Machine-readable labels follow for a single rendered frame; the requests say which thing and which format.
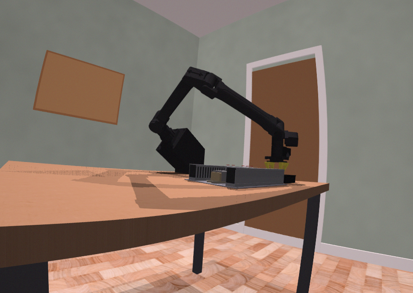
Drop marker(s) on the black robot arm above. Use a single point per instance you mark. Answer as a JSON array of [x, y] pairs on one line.
[[212, 86]]

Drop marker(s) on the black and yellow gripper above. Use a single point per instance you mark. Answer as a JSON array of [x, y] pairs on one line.
[[276, 156]]

